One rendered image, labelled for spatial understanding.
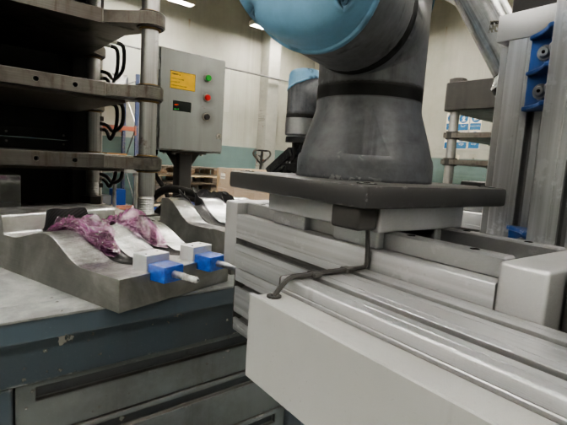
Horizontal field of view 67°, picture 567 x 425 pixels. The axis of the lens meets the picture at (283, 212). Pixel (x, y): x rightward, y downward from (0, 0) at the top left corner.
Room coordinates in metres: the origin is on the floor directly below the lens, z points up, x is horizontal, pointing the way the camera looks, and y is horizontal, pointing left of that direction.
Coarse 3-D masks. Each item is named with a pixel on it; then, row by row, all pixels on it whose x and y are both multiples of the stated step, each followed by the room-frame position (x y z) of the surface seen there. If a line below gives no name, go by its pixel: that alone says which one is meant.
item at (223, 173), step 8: (224, 168) 5.56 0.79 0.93; (232, 168) 5.84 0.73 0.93; (240, 168) 5.98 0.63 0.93; (224, 176) 5.55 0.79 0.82; (224, 184) 5.55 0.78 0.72; (232, 192) 5.43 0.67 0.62; (240, 192) 5.30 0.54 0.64; (248, 192) 5.19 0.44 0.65; (256, 192) 5.08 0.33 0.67; (264, 192) 4.98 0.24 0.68
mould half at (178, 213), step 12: (168, 204) 1.16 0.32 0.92; (180, 204) 1.14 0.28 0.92; (216, 204) 1.21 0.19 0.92; (156, 216) 1.32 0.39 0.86; (168, 216) 1.16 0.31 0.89; (180, 216) 1.10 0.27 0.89; (192, 216) 1.11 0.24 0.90; (216, 216) 1.15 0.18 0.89; (180, 228) 1.10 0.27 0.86; (192, 228) 1.05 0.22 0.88; (204, 228) 1.00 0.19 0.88; (216, 228) 1.00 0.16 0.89; (192, 240) 1.05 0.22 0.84; (204, 240) 1.00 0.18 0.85; (216, 240) 0.96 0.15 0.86
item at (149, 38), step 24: (96, 0) 2.08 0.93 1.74; (144, 0) 1.55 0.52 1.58; (144, 48) 1.55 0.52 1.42; (96, 72) 2.08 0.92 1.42; (144, 72) 1.54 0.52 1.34; (96, 120) 2.08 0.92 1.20; (144, 120) 1.54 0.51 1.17; (96, 144) 2.08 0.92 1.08; (144, 144) 1.54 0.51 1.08; (96, 192) 2.08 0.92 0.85; (144, 192) 1.54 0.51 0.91
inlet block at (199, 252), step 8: (184, 248) 0.80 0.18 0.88; (192, 248) 0.79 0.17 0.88; (200, 248) 0.80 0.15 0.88; (208, 248) 0.82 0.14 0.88; (184, 256) 0.80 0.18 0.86; (192, 256) 0.79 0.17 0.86; (200, 256) 0.78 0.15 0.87; (208, 256) 0.78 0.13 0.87; (216, 256) 0.78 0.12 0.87; (200, 264) 0.78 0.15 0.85; (208, 264) 0.77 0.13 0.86; (216, 264) 0.78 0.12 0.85; (224, 264) 0.77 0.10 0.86
